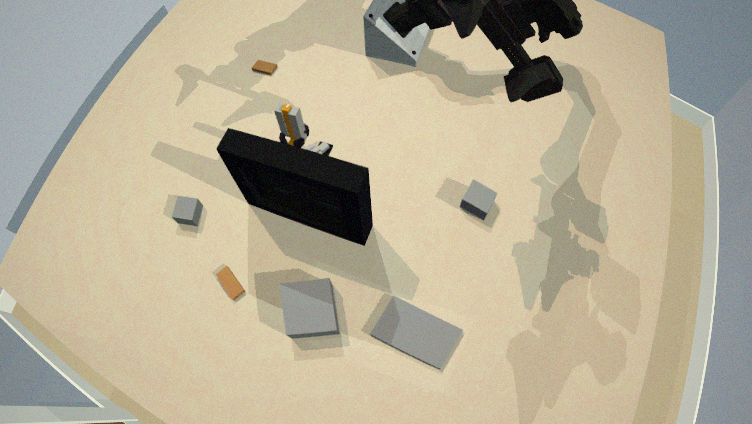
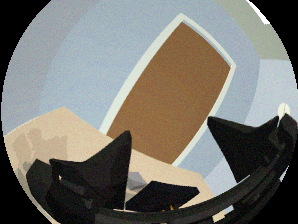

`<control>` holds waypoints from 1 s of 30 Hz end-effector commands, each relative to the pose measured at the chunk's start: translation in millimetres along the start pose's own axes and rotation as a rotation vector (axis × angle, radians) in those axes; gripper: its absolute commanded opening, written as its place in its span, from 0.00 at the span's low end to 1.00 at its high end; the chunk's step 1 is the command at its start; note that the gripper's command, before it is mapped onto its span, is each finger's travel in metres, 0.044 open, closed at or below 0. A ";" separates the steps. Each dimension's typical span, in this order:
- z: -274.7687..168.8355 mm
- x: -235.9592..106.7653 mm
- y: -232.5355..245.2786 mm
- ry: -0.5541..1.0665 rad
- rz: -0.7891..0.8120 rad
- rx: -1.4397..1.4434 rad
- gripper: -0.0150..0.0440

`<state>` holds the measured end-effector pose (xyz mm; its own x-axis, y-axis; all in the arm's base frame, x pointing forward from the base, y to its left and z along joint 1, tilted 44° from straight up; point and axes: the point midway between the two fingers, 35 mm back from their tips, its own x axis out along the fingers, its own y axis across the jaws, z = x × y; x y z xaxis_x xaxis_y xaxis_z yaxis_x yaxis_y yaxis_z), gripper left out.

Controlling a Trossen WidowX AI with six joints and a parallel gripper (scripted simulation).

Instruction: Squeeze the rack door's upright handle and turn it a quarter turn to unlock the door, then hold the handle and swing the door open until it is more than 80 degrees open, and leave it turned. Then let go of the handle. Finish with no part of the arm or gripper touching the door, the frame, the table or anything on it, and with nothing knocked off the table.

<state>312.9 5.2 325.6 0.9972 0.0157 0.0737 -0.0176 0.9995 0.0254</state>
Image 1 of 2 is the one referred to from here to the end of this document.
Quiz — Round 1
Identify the orange rectangular block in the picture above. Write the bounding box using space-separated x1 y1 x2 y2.
217 266 244 300

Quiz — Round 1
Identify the brown flat rectangular block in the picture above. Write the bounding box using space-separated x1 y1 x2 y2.
251 60 278 75

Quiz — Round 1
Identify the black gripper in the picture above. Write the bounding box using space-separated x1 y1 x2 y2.
441 0 564 102

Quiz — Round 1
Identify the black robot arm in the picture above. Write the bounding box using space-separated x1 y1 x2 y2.
383 0 583 43

